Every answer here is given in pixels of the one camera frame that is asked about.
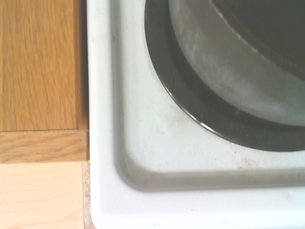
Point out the black burner drip pan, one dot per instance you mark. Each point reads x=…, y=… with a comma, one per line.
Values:
x=181, y=83

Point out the dark green saucepan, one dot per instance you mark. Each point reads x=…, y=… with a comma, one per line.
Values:
x=226, y=59

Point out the white electric stove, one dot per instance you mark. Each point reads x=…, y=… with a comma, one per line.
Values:
x=143, y=143

